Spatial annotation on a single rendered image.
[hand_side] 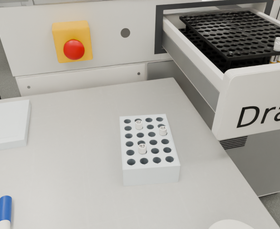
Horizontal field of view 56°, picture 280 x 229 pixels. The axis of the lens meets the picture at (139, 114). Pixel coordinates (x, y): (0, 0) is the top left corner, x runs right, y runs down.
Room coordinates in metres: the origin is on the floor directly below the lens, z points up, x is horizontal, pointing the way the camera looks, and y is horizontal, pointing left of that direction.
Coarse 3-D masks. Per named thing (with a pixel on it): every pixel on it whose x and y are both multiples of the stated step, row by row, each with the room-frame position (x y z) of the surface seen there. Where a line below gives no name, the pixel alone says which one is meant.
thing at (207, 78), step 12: (192, 12) 0.66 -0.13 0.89; (204, 12) 0.66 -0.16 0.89; (216, 12) 0.67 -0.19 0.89; (252, 12) 0.68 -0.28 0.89; (168, 24) 0.57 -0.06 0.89; (180, 24) 0.65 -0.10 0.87; (276, 24) 0.59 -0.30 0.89; (168, 36) 0.56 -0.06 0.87; (180, 36) 0.50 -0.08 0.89; (168, 48) 0.55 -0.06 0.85; (180, 48) 0.49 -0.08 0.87; (192, 48) 0.45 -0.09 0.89; (180, 60) 0.48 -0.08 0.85; (192, 60) 0.43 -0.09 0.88; (204, 60) 0.40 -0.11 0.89; (192, 72) 0.42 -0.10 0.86; (204, 72) 0.39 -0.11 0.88; (216, 72) 0.36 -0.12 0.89; (192, 84) 0.42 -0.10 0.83; (204, 84) 0.38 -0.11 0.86; (216, 84) 0.35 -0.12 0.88; (204, 96) 0.37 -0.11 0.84; (216, 96) 0.34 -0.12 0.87
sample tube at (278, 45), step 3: (276, 42) 0.43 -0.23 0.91; (279, 42) 0.43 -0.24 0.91; (276, 45) 0.42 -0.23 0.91; (279, 45) 0.42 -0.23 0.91; (276, 48) 0.42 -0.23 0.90; (279, 48) 0.42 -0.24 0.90; (273, 57) 0.42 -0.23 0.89; (276, 57) 0.42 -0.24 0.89; (270, 60) 0.43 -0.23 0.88; (273, 60) 0.42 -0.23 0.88; (276, 60) 0.42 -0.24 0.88; (270, 63) 0.43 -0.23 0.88; (273, 63) 0.42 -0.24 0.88
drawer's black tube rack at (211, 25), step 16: (192, 16) 0.61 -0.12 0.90; (208, 16) 0.61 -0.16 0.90; (224, 16) 0.61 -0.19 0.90; (240, 16) 0.61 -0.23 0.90; (256, 16) 0.61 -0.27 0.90; (192, 32) 0.59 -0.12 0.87; (208, 32) 0.51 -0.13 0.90; (224, 32) 0.51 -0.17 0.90; (240, 32) 0.52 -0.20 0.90; (256, 32) 0.51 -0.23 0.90; (272, 32) 0.51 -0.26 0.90; (208, 48) 0.50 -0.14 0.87; (224, 48) 0.43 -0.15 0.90; (240, 48) 0.44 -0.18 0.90; (256, 48) 0.44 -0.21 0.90; (224, 64) 0.43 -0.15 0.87; (240, 64) 0.43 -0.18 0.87; (256, 64) 0.43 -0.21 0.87
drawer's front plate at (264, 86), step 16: (272, 64) 0.32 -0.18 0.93; (224, 80) 0.30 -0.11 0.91; (240, 80) 0.29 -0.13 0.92; (256, 80) 0.30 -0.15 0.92; (272, 80) 0.30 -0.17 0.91; (224, 96) 0.29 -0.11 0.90; (240, 96) 0.29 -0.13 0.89; (256, 96) 0.30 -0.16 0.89; (272, 96) 0.30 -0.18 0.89; (224, 112) 0.29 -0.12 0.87; (240, 112) 0.29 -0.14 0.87; (272, 112) 0.31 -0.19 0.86; (224, 128) 0.29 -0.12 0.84; (240, 128) 0.30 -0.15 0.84; (256, 128) 0.30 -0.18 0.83; (272, 128) 0.31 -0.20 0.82
